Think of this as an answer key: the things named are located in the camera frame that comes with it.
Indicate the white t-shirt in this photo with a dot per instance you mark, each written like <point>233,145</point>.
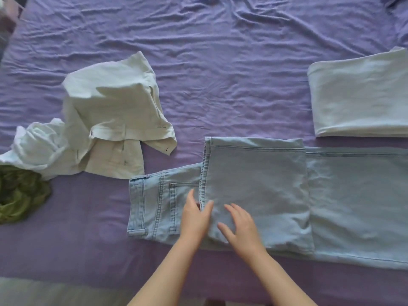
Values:
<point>41,146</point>

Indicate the purple sheet bed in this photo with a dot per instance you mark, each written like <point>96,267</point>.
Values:
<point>239,60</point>

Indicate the light blue denim jeans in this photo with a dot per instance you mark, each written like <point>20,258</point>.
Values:
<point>350,203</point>

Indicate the white jeans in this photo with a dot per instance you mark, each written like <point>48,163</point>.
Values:
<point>360,98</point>

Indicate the brown plastic stool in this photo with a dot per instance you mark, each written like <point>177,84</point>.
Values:
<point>12,15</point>

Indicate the person's left hand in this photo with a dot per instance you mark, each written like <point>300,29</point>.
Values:
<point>194,223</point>

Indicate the person's right hand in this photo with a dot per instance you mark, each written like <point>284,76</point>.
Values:
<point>245,235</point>

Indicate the person's right forearm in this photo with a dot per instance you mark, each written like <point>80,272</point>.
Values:
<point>280,280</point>

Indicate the green garment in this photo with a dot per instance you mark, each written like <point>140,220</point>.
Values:
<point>19,197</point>

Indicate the person's left forearm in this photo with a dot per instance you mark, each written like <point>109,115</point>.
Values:
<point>165,277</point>

